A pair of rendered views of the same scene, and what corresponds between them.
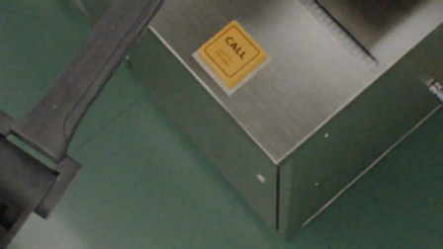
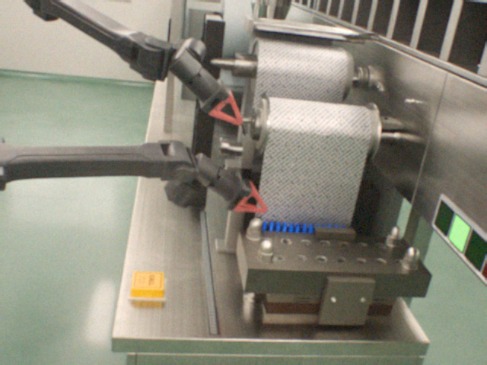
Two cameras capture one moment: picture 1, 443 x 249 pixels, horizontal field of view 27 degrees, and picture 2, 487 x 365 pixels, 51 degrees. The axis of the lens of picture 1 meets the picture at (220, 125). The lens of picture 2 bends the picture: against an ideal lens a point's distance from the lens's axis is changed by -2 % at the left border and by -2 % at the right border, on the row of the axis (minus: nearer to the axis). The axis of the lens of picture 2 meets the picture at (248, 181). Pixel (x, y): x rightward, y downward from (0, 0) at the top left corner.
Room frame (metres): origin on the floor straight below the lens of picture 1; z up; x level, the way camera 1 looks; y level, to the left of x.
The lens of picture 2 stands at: (-0.35, -0.53, 1.58)
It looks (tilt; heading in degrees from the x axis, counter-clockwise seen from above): 23 degrees down; 20
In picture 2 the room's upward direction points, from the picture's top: 8 degrees clockwise
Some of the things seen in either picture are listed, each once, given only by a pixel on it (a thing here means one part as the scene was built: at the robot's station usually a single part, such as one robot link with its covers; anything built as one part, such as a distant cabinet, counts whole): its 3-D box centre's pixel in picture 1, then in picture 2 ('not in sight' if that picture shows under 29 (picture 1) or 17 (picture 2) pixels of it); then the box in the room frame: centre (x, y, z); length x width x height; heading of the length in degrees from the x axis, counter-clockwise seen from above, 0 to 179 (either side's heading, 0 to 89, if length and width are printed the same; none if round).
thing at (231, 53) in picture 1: (231, 54); (148, 284); (0.47, -0.04, 0.91); 0.07 x 0.07 x 0.02; 30
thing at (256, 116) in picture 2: not in sight; (256, 124); (0.72, -0.15, 1.25); 0.07 x 0.02 x 0.07; 30
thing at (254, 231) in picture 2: not in sight; (255, 227); (0.61, -0.22, 1.05); 0.04 x 0.04 x 0.04
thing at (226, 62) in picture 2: not in sight; (221, 62); (0.90, 0.04, 1.33); 0.06 x 0.03 x 0.03; 120
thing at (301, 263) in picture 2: not in sight; (330, 262); (0.65, -0.39, 1.00); 0.40 x 0.16 x 0.06; 120
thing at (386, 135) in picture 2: not in sight; (382, 134); (0.87, -0.41, 1.25); 0.07 x 0.04 x 0.04; 120
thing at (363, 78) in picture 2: not in sight; (356, 77); (1.09, -0.28, 1.33); 0.07 x 0.07 x 0.07; 30
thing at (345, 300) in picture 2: not in sight; (345, 301); (0.58, -0.45, 0.96); 0.10 x 0.03 x 0.11; 120
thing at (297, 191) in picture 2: not in sight; (307, 197); (0.73, -0.29, 1.10); 0.23 x 0.01 x 0.18; 120
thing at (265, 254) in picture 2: not in sight; (266, 249); (0.53, -0.27, 1.05); 0.04 x 0.04 x 0.04
